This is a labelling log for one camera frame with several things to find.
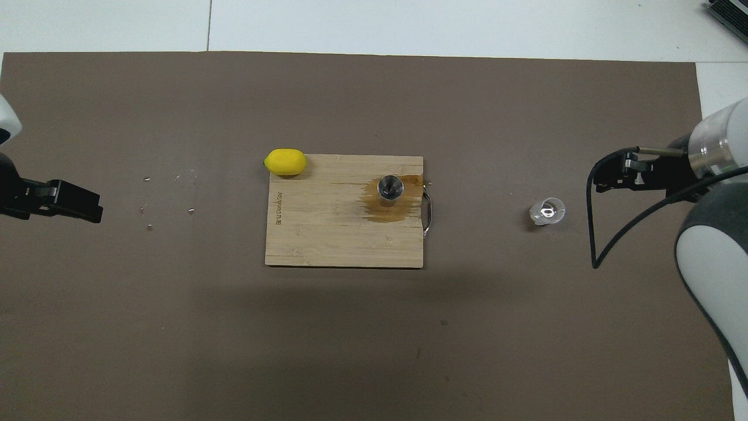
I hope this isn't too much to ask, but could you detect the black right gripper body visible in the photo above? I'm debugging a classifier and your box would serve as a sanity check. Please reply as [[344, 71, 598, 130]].
[[640, 137, 702, 196]]

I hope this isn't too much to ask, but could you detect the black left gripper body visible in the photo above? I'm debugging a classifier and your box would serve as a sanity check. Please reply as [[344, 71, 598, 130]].
[[0, 153, 30, 220]]

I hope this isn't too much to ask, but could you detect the small clear glass cup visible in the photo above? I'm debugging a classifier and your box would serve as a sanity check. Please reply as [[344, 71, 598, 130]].
[[529, 197, 567, 226]]

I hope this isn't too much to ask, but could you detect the steel jigger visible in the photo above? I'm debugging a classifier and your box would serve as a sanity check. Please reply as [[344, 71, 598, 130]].
[[378, 174, 404, 209]]

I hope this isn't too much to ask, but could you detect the grey ribbed device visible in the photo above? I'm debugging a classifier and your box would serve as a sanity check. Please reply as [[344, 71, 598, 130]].
[[706, 0, 748, 37]]

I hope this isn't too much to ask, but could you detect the yellow lemon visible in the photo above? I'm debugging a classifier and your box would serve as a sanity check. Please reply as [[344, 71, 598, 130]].
[[264, 149, 307, 177]]

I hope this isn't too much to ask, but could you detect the bamboo cutting board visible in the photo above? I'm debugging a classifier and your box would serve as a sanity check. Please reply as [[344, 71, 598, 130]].
[[265, 154, 434, 269]]

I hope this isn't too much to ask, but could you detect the brown table mat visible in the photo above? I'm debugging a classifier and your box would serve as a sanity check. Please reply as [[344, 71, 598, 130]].
[[0, 51, 736, 421]]

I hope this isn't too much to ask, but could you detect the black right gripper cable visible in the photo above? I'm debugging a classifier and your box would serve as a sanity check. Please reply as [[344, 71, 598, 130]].
[[587, 146, 748, 270]]

